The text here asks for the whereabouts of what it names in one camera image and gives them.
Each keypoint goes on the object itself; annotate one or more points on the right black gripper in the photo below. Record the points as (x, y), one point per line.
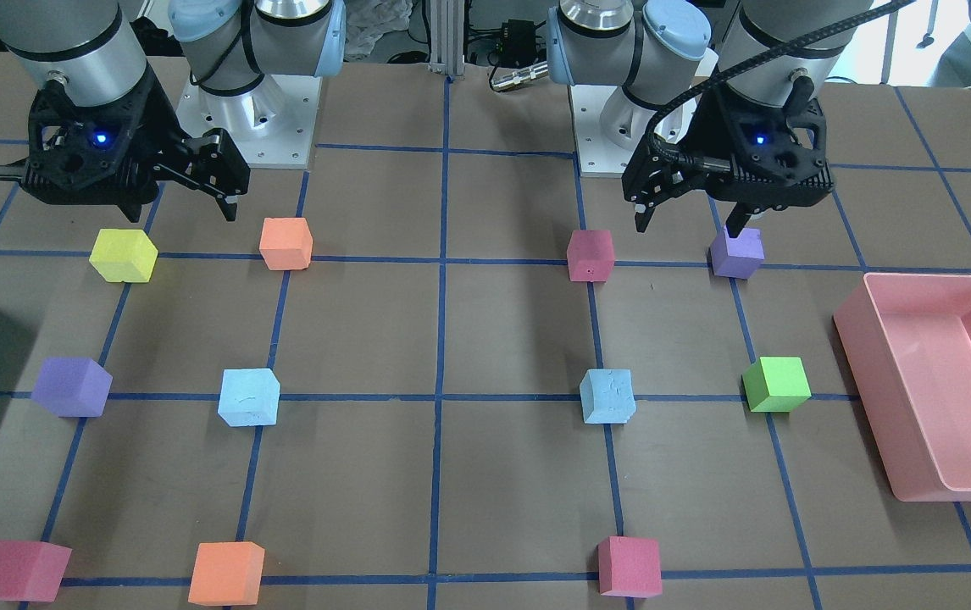
(160, 127)

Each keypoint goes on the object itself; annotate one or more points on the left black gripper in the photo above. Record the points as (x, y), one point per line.
(708, 125)

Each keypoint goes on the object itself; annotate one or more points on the light blue block arm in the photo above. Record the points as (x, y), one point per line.
(249, 397)
(607, 396)

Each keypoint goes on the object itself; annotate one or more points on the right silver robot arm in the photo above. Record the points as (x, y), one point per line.
(230, 45)

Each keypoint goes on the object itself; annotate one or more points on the purple foam block far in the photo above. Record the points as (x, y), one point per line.
(737, 258)

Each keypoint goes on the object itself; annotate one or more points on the purple foam block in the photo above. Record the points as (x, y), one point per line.
(72, 387)
(737, 258)

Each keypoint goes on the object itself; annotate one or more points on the orange foam block far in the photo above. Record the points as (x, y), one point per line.
(286, 244)

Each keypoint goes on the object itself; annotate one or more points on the orange foam block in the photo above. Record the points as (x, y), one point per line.
(227, 574)
(286, 244)

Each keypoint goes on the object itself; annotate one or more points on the magenta foam block far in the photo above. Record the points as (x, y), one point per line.
(590, 256)

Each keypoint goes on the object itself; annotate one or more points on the magenta foam block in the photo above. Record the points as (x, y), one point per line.
(629, 567)
(31, 571)
(590, 256)

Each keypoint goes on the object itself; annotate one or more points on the yellow foam block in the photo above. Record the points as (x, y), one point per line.
(124, 255)

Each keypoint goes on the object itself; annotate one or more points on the green foam block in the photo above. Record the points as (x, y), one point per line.
(776, 385)

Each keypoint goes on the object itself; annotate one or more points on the silver cylinder connector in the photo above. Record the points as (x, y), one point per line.
(519, 78)

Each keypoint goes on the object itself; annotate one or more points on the black power adapter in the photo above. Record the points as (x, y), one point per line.
(517, 43)

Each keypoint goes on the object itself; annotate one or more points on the purple foam block near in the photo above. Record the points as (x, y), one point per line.
(72, 387)

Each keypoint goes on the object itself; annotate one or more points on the pink plastic bin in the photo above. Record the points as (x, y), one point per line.
(907, 338)

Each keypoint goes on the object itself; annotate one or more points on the orange foam block near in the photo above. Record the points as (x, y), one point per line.
(227, 574)

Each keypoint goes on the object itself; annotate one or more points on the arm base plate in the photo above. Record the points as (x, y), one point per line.
(282, 127)
(607, 127)

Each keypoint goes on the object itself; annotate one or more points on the aluminium frame post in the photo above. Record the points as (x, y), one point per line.
(446, 20)

